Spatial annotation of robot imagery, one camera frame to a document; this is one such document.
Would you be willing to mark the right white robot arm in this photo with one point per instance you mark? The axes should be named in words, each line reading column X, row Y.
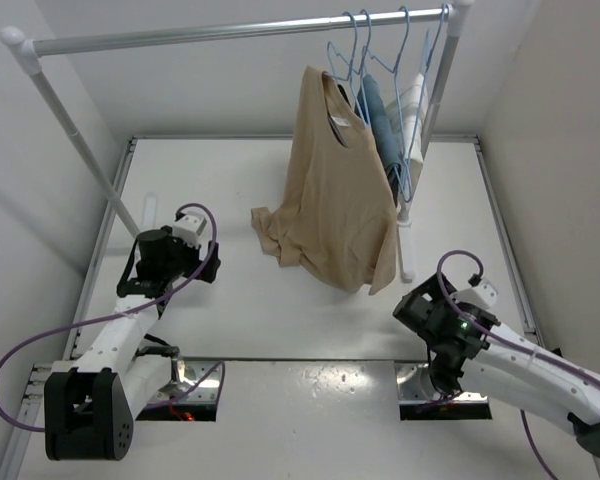
column 473, row 351

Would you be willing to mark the metal base plate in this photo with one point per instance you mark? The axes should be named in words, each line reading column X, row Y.
column 415, row 388
column 197, row 382

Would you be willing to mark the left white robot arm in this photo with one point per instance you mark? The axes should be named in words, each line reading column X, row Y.
column 90, row 409

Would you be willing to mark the black hanging garment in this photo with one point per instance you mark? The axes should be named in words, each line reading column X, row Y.
column 345, row 97

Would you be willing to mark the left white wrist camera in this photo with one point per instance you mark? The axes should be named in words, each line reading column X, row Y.
column 188, row 228

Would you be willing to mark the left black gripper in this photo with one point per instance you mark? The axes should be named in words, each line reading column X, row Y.
column 193, row 252

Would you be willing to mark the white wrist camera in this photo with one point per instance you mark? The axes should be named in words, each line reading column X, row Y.
column 188, row 228
column 481, row 294

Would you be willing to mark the white clothes rack frame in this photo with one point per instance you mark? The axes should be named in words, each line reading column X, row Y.
column 28, row 52

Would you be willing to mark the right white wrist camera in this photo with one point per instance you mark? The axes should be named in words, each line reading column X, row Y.
column 481, row 294

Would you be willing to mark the light blue wire hanger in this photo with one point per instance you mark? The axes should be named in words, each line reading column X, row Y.
column 348, row 68

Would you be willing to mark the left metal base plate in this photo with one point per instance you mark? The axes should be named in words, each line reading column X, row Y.
column 197, row 382

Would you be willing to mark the blue hanging garment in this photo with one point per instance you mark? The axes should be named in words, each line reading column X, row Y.
column 374, row 114

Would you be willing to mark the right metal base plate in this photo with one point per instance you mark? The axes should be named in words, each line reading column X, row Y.
column 415, row 388

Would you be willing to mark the white hanging garment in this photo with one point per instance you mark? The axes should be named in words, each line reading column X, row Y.
column 402, row 116

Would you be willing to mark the blue wire hanger with white cloth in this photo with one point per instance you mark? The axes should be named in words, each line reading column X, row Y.
column 429, row 47

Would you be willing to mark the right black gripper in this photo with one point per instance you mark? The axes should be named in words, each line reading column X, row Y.
column 428, row 288

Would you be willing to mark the beige t shirt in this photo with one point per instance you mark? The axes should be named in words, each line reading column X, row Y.
column 337, row 218

